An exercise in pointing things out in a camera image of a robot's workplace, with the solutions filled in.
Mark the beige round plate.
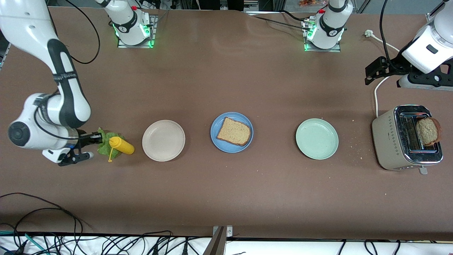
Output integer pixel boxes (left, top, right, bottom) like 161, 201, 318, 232
142, 120, 186, 162

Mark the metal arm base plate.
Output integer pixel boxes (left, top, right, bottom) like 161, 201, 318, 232
303, 18, 342, 53
117, 14, 158, 49

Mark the white toaster power cable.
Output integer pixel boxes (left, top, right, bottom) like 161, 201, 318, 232
365, 30, 402, 118

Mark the brown bread slice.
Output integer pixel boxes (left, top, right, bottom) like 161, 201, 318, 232
217, 117, 252, 146
415, 117, 442, 146

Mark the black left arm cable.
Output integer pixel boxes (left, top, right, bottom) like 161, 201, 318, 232
380, 0, 392, 66

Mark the teal cable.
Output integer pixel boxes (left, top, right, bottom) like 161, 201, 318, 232
0, 230, 48, 255

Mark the yellow mustard squeeze bottle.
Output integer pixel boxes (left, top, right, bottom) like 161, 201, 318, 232
108, 136, 135, 163

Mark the black cable on tabletop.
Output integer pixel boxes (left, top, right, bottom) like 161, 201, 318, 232
253, 10, 308, 29

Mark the blue round plate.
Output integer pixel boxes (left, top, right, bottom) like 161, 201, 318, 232
210, 112, 254, 153

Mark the beige chrome toaster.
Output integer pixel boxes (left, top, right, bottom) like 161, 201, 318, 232
372, 104, 444, 175

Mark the green round plate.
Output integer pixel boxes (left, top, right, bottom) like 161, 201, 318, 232
296, 118, 339, 160

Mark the black looped floor cable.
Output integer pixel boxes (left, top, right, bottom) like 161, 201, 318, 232
0, 192, 84, 255

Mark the grey metal table bracket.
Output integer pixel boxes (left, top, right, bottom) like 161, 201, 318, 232
202, 226, 233, 255

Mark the green lettuce leaf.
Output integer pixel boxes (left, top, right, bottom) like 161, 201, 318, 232
97, 127, 126, 155

